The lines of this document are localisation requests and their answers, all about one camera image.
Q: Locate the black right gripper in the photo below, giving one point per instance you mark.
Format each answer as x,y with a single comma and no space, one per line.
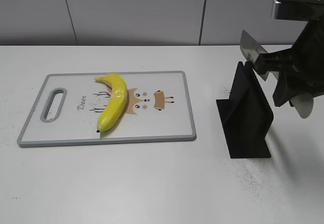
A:
305,56

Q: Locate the knife with white handle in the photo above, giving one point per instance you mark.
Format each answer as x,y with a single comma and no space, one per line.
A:
251,49

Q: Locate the yellow plastic banana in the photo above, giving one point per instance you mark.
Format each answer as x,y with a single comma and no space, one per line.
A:
118,100

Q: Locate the black knife stand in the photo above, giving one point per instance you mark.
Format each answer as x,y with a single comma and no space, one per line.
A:
245,116

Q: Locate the white grey-rimmed cutting board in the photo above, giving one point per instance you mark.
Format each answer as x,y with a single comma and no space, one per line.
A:
67,108

